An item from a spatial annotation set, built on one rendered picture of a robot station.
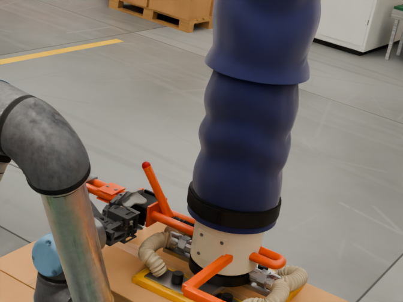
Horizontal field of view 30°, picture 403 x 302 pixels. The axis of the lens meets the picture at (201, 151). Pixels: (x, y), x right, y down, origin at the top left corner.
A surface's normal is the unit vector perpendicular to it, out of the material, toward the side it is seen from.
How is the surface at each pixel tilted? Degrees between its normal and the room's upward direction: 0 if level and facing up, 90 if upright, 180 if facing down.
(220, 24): 99
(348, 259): 0
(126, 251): 1
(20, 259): 0
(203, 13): 90
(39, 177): 105
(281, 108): 74
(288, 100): 78
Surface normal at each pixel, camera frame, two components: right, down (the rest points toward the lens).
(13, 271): 0.16, -0.91
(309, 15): 0.54, 0.15
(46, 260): -0.51, 0.17
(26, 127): 0.08, -0.10
